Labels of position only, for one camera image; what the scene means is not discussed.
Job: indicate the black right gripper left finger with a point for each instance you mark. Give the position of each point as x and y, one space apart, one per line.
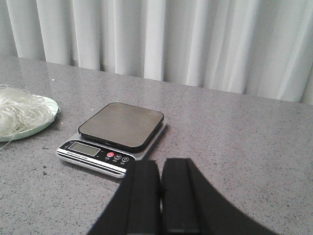
135 207

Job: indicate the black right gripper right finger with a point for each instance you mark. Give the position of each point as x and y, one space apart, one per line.
192 206

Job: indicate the white translucent vermicelli bundle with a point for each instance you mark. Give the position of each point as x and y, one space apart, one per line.
19 110

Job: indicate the silver digital kitchen scale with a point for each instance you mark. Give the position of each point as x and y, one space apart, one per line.
113 138

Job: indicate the light green round plate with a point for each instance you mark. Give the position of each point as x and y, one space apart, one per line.
54 109

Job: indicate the white pleated curtain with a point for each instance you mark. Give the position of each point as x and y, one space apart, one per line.
257 47

